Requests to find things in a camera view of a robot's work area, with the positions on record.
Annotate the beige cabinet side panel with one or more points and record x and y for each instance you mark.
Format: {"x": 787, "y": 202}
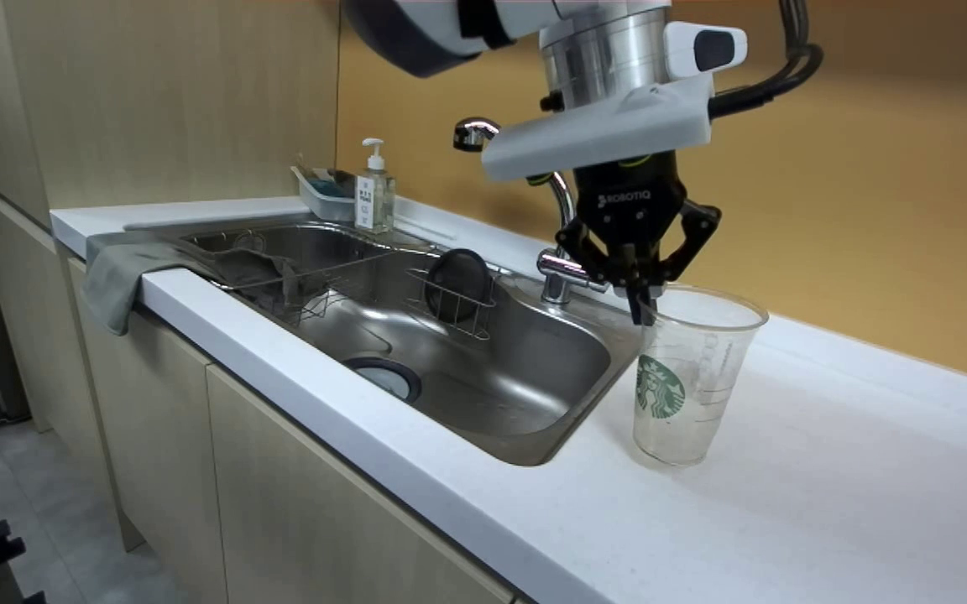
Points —
{"x": 34, "y": 337}

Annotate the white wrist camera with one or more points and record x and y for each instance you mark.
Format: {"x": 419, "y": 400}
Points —
{"x": 706, "y": 49}

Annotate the chrome gooseneck faucet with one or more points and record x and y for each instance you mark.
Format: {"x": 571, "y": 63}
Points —
{"x": 556, "y": 269}

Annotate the clear plastic cup green logo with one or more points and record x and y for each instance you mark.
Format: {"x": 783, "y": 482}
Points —
{"x": 687, "y": 390}

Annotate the black round scrubber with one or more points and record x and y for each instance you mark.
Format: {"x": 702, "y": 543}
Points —
{"x": 462, "y": 281}

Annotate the white soap dish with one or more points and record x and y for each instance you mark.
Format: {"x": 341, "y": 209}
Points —
{"x": 321, "y": 191}

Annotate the beige cabinet door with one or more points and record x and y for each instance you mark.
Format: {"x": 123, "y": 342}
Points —
{"x": 159, "y": 447}
{"x": 304, "y": 513}

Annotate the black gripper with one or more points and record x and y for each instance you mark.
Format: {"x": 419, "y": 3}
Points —
{"x": 631, "y": 202}

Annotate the clear soap pump bottle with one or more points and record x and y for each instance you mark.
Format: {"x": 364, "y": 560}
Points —
{"x": 374, "y": 202}

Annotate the gray cloth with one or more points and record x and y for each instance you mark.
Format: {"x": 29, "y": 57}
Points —
{"x": 116, "y": 285}

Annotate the stainless steel sink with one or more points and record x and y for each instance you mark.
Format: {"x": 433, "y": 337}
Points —
{"x": 506, "y": 381}

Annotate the white wrist mount plate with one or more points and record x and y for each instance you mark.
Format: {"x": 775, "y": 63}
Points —
{"x": 596, "y": 135}

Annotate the round sink drain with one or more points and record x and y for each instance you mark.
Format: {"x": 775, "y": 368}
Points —
{"x": 389, "y": 381}

